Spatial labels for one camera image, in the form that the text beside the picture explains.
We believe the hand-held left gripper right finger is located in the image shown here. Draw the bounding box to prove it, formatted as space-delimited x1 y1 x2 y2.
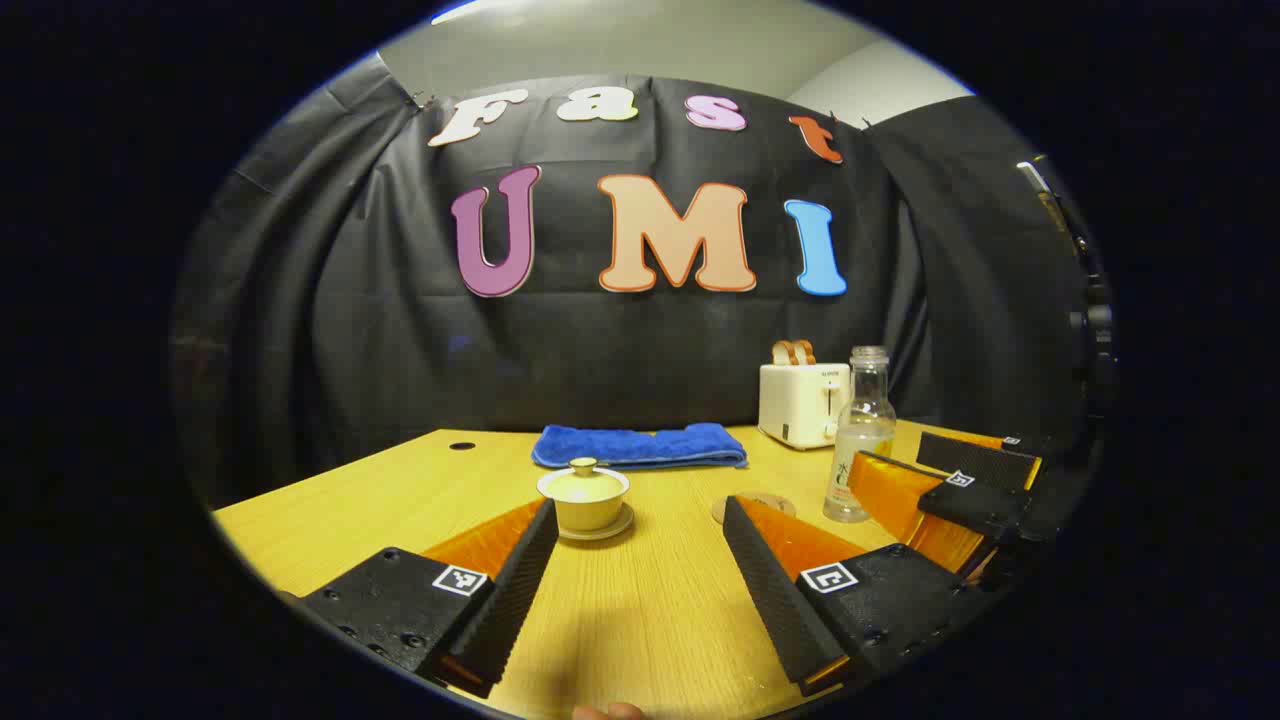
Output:
722 495 991 698

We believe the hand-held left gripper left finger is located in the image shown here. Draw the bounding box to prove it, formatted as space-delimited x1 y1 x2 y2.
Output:
300 497 561 699

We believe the clear glass water bottle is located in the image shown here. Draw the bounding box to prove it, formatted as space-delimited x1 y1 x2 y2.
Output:
823 346 897 524

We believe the round brown coaster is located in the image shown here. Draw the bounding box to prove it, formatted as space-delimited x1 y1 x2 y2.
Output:
711 491 798 526

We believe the yellow teacup with white rim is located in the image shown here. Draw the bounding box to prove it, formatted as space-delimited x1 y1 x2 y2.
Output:
537 468 632 534

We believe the yellow teacup lid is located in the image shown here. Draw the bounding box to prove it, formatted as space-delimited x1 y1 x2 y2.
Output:
545 457 623 498

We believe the beige saucer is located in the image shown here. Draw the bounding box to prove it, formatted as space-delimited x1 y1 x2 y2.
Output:
555 505 637 542

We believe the white toaster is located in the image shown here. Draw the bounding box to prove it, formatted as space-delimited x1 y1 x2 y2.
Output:
758 362 851 451

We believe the blue folded towel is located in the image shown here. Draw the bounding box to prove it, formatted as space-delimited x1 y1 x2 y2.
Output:
530 423 749 471

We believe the black backdrop cloth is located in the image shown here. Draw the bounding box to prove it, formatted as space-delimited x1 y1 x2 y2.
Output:
172 55 1101 501

